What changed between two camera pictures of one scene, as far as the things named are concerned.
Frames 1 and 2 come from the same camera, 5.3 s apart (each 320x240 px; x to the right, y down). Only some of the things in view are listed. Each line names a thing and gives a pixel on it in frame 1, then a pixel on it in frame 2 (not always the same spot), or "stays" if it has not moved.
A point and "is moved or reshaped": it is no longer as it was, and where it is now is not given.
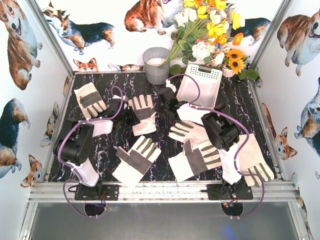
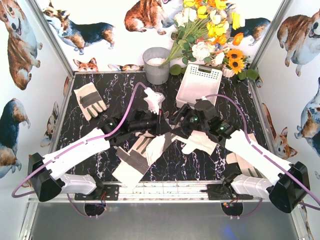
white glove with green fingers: [145, 114] is moved or reshaped
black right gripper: [165, 97] -> [183, 120]
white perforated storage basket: [209, 79] stays
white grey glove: [135, 164] stays
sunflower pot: [233, 62] stays
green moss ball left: [175, 69] stays
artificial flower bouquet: [204, 28] stays
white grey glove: [91, 102] stays
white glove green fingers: [188, 131] is moved or reshaped
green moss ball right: [251, 74] stays
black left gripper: [130, 116] -> [160, 124]
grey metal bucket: [153, 57] stays
